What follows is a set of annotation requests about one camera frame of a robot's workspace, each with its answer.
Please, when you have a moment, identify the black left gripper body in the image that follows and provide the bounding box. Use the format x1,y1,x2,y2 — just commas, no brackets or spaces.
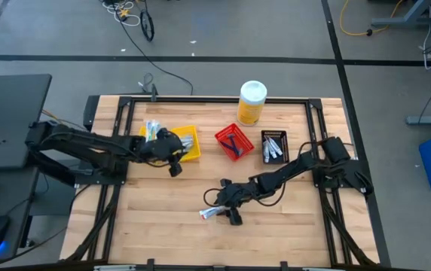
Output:
139,127,185,178

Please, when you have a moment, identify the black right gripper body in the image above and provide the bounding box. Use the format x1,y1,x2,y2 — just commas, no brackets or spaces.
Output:
216,178,257,227

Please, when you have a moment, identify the red and white toothpaste tube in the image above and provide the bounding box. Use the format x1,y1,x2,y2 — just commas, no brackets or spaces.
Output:
198,205,231,221

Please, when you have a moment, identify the blue white toothbrush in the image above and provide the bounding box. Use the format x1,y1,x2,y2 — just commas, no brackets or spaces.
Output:
151,119,163,140

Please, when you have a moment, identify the clear-wrapped white toothbrush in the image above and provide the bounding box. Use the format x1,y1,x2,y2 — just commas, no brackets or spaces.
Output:
148,120,159,142

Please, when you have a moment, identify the red plastic basket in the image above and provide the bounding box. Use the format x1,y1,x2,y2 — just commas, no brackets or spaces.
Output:
214,123,255,162

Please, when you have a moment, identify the black plastic basket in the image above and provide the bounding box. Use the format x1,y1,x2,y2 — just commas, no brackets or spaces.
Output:
260,129,290,165

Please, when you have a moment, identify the yellow wipes canister white lid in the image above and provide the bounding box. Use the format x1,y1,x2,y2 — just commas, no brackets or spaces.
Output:
236,80,268,127

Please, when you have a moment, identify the black desk top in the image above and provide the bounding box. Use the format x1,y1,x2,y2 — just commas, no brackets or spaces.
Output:
0,73,53,171

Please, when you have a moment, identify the dark grey desk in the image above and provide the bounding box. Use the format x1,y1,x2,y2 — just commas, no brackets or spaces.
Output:
0,167,40,263

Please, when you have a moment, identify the grey metal stand foot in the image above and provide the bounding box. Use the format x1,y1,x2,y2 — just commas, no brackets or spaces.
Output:
405,114,431,126

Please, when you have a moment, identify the grey metal stand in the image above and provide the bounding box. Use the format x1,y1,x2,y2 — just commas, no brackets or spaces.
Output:
369,0,431,28

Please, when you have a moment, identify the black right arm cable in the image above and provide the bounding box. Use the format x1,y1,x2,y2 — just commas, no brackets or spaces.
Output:
203,187,226,209

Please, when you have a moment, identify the black aluminium table frame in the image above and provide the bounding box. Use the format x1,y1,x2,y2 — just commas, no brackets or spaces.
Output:
63,93,393,271

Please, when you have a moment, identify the black floor cable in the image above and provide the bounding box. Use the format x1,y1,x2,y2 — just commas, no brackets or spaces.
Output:
113,7,195,96

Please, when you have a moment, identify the black cable loop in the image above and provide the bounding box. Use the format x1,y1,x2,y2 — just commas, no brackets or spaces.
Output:
139,9,155,42

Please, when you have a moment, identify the white cable bundle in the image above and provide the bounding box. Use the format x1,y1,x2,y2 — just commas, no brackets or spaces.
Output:
101,0,142,27

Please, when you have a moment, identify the yellow floor cable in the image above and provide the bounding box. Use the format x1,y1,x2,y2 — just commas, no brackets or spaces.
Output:
338,0,407,38

